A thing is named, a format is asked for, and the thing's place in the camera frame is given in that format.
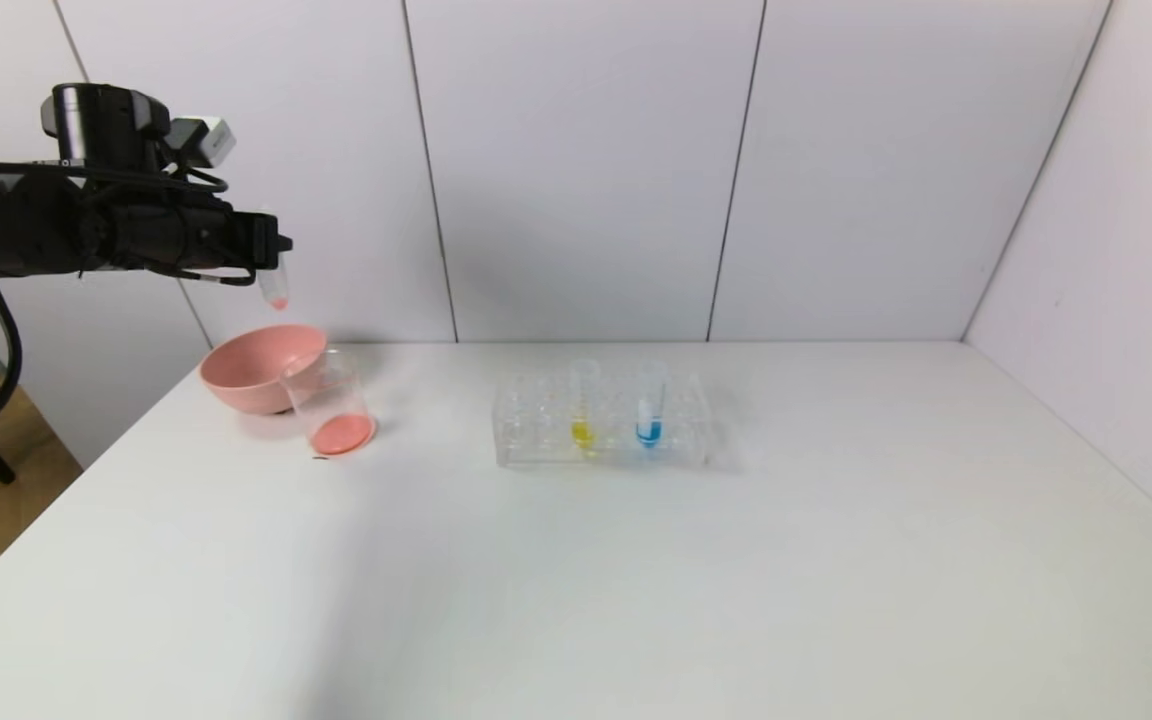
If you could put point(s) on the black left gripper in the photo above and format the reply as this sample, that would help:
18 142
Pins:
263 241

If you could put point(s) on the test tube with red pigment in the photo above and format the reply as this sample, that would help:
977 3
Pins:
276 290

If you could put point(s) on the clear glass beaker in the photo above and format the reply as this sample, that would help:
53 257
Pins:
341 432

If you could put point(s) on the test tube with yellow pigment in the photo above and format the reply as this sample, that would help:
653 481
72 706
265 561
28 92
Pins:
582 433

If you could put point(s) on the test tube with blue pigment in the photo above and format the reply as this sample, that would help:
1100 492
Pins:
648 430

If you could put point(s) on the clear acrylic test tube rack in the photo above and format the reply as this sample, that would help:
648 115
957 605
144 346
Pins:
681 445

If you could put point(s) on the pink plastic bowl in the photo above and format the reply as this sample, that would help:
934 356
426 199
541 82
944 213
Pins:
251 375

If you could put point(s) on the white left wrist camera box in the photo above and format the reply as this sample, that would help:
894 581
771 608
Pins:
206 140

